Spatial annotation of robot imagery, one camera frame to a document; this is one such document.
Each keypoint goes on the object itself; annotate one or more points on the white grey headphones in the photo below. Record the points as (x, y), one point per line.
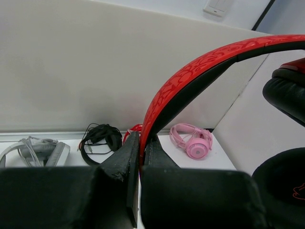
(36, 152)

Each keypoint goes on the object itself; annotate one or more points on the white wall switch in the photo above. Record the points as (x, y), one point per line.
(218, 7)

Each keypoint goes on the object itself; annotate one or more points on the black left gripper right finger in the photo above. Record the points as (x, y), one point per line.
(184, 198)

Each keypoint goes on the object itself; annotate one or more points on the red white headphones wrapped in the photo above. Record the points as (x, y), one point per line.
(136, 128)

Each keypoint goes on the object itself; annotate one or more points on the pink round headphones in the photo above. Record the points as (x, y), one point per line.
(196, 142)

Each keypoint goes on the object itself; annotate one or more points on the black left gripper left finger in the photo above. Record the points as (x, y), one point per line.
(98, 197)

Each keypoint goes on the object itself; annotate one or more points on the red black headphones with cable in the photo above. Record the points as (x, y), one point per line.
(281, 179)

